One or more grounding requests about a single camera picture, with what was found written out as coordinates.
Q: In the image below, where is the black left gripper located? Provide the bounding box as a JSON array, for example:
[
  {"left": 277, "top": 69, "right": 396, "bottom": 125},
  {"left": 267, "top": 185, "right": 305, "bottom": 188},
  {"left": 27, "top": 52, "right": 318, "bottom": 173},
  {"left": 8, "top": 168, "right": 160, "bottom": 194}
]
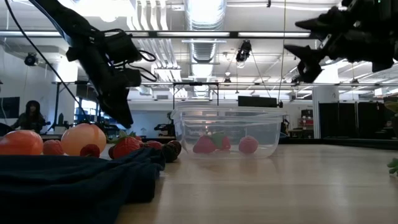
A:
[{"left": 67, "top": 30, "right": 142, "bottom": 129}]

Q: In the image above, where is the small red toy strawberry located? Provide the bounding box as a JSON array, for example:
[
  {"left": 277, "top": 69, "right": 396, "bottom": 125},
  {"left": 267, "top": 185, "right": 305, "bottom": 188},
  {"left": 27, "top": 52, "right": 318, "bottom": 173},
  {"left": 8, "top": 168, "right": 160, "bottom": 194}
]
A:
[{"left": 145, "top": 140, "right": 164, "bottom": 151}]

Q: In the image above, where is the small pink toy raspberry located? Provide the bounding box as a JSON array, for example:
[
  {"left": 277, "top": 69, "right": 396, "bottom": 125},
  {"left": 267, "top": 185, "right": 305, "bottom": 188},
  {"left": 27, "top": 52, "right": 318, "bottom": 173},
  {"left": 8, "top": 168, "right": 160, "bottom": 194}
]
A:
[{"left": 42, "top": 139, "right": 65, "bottom": 156}]

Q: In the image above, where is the clear plastic tupperware container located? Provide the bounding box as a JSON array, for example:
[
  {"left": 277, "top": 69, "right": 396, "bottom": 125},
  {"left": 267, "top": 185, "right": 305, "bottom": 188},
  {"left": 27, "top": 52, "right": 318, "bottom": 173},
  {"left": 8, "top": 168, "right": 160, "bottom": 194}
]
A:
[{"left": 170, "top": 105, "right": 285, "bottom": 159}]

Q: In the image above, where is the orange toy carrot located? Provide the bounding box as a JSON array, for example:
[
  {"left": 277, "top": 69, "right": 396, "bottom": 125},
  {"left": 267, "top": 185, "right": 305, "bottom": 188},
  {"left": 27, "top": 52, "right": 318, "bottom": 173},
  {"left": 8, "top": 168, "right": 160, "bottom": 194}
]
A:
[{"left": 0, "top": 129, "right": 44, "bottom": 156}]

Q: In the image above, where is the silver ventilation duct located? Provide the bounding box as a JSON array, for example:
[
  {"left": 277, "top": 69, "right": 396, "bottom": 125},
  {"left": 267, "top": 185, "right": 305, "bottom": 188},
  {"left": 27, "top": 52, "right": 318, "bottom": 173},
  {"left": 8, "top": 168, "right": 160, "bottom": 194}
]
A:
[{"left": 185, "top": 0, "right": 228, "bottom": 63}]

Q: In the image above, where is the large pink toy raspberry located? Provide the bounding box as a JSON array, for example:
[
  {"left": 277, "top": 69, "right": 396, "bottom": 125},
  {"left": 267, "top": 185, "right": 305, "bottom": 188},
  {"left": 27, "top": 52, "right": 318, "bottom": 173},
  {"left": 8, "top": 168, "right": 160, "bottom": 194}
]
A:
[{"left": 238, "top": 136, "right": 259, "bottom": 155}]

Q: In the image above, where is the person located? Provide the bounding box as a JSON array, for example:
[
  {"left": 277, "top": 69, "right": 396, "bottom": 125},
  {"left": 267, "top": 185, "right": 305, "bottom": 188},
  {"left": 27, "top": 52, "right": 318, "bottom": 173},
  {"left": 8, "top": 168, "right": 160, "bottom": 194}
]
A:
[{"left": 11, "top": 100, "right": 47, "bottom": 134}]

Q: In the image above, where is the black room partition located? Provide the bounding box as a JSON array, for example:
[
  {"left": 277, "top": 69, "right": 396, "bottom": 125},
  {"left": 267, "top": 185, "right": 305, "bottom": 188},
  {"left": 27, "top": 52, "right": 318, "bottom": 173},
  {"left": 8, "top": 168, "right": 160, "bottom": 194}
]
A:
[{"left": 318, "top": 101, "right": 386, "bottom": 140}]

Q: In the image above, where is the large red toy strawberry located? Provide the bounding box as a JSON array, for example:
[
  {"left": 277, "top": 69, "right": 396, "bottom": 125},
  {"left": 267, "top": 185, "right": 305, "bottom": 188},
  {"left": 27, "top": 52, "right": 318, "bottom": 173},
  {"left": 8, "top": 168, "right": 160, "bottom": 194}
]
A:
[{"left": 192, "top": 133, "right": 233, "bottom": 155}]

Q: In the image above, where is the red leafy toy strawberry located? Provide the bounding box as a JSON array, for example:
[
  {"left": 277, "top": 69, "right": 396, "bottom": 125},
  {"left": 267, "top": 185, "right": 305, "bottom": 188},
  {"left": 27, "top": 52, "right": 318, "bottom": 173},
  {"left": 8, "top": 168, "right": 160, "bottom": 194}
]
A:
[{"left": 108, "top": 130, "right": 144, "bottom": 160}]

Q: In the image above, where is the small dark red toy raspberry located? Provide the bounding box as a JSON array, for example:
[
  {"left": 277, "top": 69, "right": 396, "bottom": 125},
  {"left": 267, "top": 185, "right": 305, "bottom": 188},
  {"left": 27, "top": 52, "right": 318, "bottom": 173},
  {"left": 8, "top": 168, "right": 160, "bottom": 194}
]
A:
[{"left": 80, "top": 144, "right": 101, "bottom": 158}]

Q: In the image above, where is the black monitor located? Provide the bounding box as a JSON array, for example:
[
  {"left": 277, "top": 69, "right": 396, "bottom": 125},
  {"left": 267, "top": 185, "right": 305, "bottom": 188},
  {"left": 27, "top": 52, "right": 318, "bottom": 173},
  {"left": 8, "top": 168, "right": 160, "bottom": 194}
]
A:
[{"left": 238, "top": 95, "right": 279, "bottom": 109}]

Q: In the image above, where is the dark folded cloth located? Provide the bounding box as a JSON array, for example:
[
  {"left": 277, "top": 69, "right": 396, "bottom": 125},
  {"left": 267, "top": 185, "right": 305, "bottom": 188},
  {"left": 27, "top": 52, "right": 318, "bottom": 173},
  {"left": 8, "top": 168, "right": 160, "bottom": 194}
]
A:
[{"left": 0, "top": 147, "right": 166, "bottom": 224}]

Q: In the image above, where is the pink orange toy peach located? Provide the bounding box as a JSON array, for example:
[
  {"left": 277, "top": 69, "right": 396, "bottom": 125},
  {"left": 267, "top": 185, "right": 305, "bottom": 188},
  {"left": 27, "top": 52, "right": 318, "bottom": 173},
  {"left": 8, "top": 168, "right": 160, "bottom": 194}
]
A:
[{"left": 60, "top": 123, "right": 107, "bottom": 157}]

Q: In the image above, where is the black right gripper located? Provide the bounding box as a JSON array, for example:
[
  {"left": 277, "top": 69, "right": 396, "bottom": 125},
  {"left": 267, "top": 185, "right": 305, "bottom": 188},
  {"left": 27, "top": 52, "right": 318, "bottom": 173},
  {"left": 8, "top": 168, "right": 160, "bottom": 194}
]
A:
[{"left": 284, "top": 0, "right": 379, "bottom": 83}]

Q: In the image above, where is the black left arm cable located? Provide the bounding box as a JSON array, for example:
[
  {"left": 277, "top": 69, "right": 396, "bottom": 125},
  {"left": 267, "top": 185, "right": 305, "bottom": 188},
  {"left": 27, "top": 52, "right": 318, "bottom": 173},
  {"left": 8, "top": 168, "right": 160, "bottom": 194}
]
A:
[{"left": 4, "top": 0, "right": 91, "bottom": 125}]

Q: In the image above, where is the black overhead camera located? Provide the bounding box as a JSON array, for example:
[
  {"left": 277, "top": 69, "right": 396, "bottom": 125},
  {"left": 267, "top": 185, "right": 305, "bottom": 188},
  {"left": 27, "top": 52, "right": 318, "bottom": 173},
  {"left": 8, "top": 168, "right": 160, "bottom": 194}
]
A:
[{"left": 235, "top": 39, "right": 252, "bottom": 63}]

